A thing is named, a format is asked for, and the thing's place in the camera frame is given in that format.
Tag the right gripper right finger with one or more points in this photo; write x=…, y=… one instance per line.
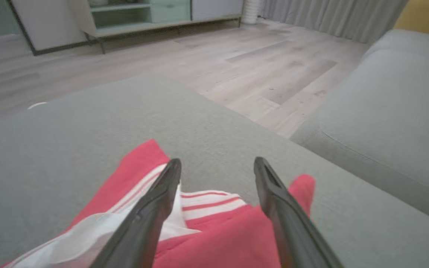
x=292, y=230

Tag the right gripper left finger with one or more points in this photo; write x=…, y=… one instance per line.
x=140, y=230

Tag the red Bulls basketball shorts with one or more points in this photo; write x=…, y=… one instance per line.
x=218, y=245

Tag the yellow and grey sofa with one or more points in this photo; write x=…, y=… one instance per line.
x=69, y=149

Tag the small grey sofa cushion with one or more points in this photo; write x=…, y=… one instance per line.
x=385, y=111

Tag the grey pleated curtain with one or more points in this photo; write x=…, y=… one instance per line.
x=330, y=15

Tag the white ribbed cylinder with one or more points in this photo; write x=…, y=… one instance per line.
x=251, y=11

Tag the white and green sideboard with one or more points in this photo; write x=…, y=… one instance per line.
x=50, y=22

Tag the yellow sofa backrest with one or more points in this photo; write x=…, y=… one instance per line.
x=426, y=15

